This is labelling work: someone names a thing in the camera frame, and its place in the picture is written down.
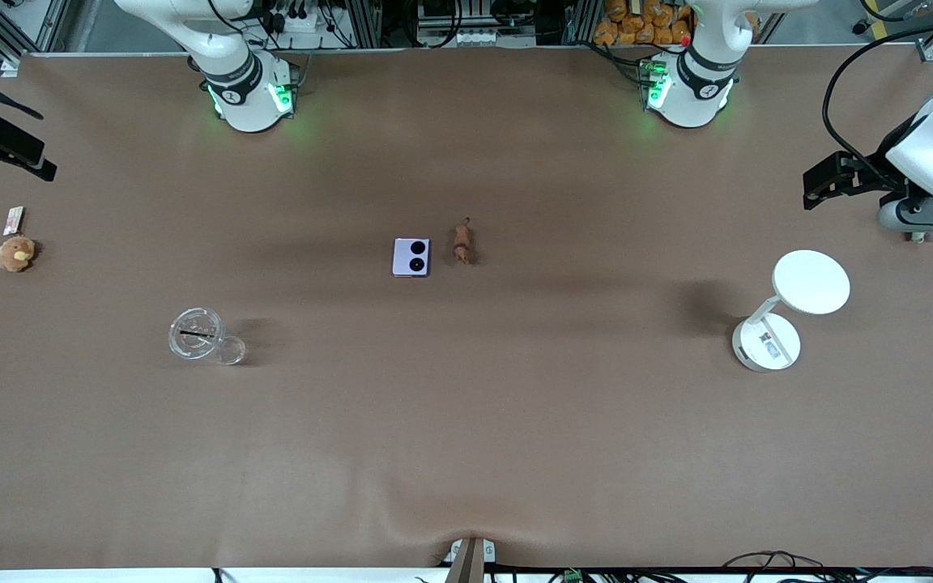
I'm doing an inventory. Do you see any brown lion statue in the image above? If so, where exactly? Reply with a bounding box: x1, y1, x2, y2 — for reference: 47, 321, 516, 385
453, 218, 476, 266

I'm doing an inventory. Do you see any lilac flip phone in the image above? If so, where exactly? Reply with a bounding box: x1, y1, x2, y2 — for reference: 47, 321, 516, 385
392, 237, 432, 279

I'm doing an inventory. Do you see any white desk lamp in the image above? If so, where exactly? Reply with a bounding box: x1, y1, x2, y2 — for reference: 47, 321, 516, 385
731, 249, 851, 373

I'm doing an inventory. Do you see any clear glass cup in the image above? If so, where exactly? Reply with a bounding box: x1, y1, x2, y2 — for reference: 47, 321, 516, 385
168, 307, 247, 366

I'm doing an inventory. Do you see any orange plush toy pile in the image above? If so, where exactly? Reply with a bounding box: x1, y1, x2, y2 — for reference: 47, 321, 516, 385
593, 0, 695, 48

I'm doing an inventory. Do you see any white power strip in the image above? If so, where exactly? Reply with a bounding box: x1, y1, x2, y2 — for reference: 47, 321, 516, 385
260, 6, 322, 35

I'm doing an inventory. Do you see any brown table cover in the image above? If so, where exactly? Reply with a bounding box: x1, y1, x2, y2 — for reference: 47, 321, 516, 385
0, 45, 933, 571

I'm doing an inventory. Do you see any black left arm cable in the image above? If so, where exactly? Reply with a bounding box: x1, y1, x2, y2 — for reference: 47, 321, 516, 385
822, 15, 933, 177

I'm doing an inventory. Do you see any brown plush keychain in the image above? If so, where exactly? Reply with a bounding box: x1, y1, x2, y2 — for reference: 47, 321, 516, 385
0, 236, 37, 273

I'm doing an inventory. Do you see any black loose cable bundle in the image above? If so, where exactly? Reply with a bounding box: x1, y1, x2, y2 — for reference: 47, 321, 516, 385
720, 550, 825, 574

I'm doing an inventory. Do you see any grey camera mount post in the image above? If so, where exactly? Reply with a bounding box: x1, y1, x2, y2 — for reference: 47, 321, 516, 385
444, 536, 497, 583

